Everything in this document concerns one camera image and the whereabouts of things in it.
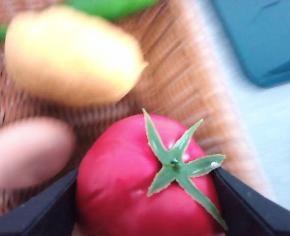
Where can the pink egg-shaped vegetable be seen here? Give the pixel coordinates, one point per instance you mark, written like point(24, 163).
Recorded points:
point(26, 152)

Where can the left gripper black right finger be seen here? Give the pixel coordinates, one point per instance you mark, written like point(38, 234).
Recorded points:
point(258, 216)

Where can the red tomato with green calyx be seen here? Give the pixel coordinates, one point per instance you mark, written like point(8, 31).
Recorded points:
point(125, 186)

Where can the brown wicker basket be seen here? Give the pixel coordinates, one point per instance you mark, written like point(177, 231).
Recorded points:
point(184, 81)

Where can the green chili pepper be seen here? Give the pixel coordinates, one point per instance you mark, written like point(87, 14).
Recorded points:
point(110, 7)

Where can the dark rectangular tray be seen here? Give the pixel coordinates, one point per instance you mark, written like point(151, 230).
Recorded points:
point(265, 39)

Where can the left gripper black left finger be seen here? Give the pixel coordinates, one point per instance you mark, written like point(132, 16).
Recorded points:
point(36, 216)

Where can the yellow-orange potato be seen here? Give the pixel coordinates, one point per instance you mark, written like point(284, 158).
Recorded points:
point(68, 56)

